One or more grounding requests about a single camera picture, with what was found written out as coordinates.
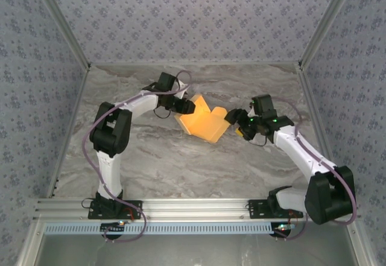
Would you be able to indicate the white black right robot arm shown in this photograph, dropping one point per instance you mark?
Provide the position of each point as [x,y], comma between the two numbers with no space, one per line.
[298,151]

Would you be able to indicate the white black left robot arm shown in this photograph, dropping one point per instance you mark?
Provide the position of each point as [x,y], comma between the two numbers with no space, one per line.
[113,169]

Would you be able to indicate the long aluminium base rail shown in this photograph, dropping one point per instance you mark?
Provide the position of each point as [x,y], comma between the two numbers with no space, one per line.
[193,208]

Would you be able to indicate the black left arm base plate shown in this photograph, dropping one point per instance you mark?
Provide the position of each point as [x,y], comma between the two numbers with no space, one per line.
[96,213]

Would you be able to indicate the grey metal sheet panel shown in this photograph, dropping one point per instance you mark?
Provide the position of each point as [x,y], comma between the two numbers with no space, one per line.
[193,251]

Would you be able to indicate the aluminium frame post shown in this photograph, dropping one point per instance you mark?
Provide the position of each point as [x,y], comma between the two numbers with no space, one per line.
[63,21]
[325,21]

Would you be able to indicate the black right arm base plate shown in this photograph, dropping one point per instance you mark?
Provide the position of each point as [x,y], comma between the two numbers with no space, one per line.
[256,210]

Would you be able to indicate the thin aluminium side rail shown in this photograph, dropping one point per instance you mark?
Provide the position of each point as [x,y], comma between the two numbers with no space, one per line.
[80,92]

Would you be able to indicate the aluminium frame leg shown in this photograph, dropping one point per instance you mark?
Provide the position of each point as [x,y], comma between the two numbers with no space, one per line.
[30,245]
[361,245]

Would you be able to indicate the small lit circuit board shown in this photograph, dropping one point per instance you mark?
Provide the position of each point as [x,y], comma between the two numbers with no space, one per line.
[283,227]
[113,227]

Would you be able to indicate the yellow paper box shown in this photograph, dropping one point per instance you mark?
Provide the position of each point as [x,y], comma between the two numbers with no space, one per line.
[202,124]

